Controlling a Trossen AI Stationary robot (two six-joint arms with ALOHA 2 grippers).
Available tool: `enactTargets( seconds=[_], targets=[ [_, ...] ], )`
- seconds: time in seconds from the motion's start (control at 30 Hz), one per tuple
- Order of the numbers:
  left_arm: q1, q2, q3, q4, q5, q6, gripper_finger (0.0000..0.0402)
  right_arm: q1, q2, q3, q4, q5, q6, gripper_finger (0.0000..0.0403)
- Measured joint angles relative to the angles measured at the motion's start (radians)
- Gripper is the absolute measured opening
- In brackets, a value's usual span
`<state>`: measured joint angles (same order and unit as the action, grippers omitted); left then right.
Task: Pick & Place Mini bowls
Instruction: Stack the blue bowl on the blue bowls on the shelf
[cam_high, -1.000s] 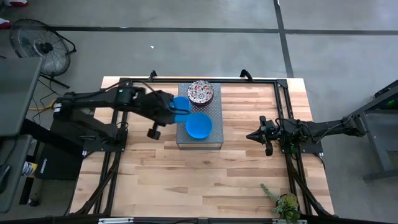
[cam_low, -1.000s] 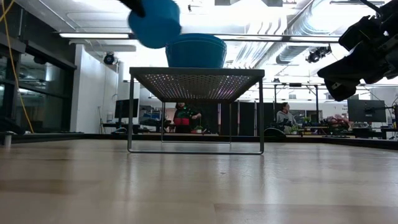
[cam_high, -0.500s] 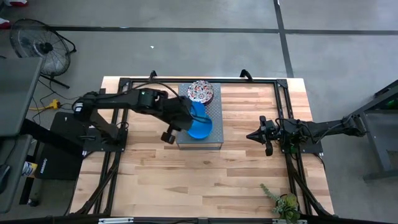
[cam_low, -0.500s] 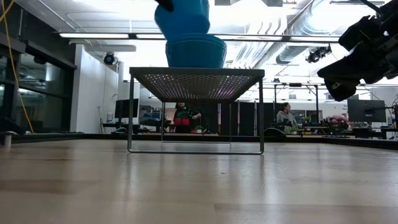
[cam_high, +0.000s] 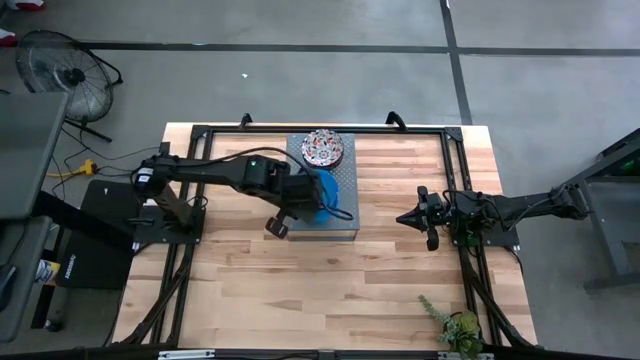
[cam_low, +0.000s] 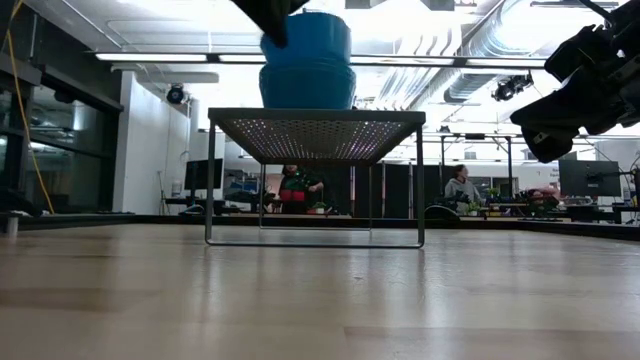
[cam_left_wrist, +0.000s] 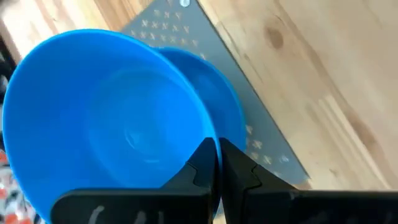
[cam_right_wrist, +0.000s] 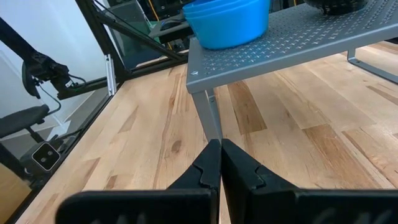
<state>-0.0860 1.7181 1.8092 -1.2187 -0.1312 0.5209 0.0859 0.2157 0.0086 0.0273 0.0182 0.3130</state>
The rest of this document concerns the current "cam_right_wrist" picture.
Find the floral patterned mini bowl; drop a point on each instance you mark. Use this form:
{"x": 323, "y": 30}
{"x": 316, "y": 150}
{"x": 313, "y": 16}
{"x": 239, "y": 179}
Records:
{"x": 335, "y": 7}

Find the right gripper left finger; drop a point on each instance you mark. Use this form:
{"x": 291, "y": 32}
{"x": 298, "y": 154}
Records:
{"x": 202, "y": 180}

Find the black camera with grey face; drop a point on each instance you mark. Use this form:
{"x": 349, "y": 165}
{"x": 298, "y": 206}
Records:
{"x": 46, "y": 156}

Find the grey perforated metal riser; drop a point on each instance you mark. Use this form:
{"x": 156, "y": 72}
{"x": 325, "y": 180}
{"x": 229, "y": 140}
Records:
{"x": 280, "y": 53}

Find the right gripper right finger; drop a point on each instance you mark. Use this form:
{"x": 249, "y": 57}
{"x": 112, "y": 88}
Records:
{"x": 245, "y": 186}

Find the silver frame bracket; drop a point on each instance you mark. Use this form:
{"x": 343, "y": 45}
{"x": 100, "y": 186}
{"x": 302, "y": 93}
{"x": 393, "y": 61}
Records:
{"x": 110, "y": 74}

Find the black office chair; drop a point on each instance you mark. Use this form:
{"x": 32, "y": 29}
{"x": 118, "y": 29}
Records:
{"x": 21, "y": 119}

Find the black computer mouse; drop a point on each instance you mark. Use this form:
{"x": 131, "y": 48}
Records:
{"x": 171, "y": 25}

